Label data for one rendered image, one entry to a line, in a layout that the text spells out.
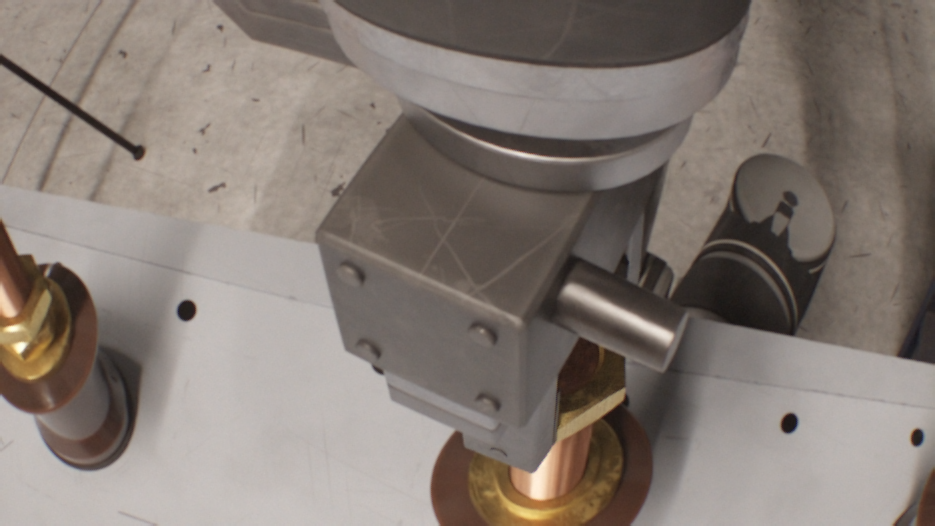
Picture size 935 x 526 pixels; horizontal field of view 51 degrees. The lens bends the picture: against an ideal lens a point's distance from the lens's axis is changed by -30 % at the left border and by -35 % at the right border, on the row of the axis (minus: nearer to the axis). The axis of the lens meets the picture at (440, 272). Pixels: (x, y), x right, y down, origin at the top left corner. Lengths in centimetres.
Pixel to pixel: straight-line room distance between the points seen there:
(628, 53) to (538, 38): 2
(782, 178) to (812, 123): 169
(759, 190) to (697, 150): 158
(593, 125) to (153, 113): 240
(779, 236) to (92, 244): 47
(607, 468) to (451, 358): 23
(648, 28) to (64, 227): 58
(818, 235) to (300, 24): 63
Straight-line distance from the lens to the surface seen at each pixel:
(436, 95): 25
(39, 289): 57
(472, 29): 22
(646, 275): 100
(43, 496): 68
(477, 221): 28
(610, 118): 25
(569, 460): 48
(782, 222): 87
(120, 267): 73
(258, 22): 30
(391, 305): 29
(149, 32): 284
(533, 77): 23
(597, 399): 42
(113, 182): 255
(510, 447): 41
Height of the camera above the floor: 195
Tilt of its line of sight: 58 degrees down
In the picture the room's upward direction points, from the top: 7 degrees counter-clockwise
